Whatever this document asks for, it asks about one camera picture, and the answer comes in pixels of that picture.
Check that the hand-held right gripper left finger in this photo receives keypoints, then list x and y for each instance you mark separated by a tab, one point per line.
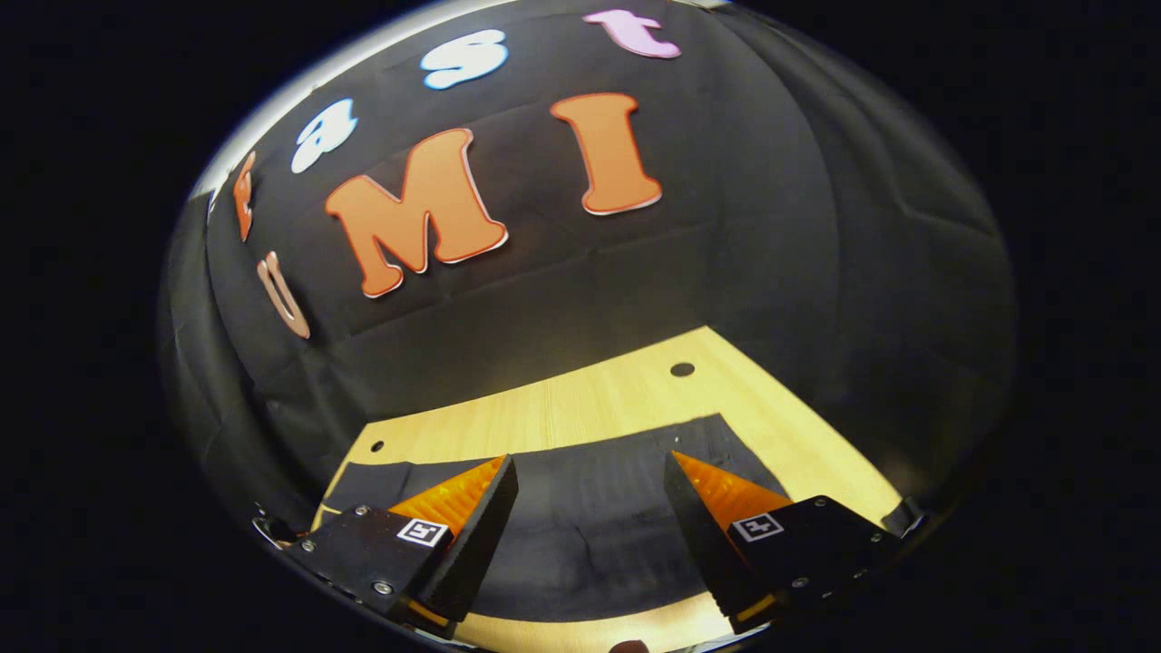
481	535

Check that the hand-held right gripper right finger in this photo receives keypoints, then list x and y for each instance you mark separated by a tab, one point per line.
703	544

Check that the dark grey jeans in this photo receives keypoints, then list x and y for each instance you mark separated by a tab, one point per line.
590	517

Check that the black backdrop cloth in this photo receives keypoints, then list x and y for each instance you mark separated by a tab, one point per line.
771	227

